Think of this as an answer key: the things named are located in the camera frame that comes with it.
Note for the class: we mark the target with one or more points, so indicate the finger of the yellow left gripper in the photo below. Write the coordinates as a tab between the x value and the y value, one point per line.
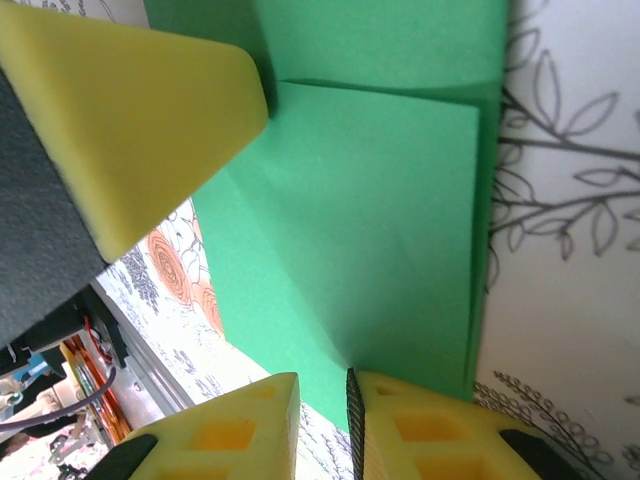
125	125

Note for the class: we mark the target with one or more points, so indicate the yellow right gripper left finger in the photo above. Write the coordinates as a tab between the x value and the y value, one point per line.
240	435

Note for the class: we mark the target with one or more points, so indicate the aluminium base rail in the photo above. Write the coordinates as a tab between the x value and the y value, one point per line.
150	385

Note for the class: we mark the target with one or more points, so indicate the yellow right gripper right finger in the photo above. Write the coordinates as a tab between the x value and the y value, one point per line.
440	440

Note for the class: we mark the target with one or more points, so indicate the floral table cover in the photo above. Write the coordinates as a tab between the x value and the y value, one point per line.
565	300

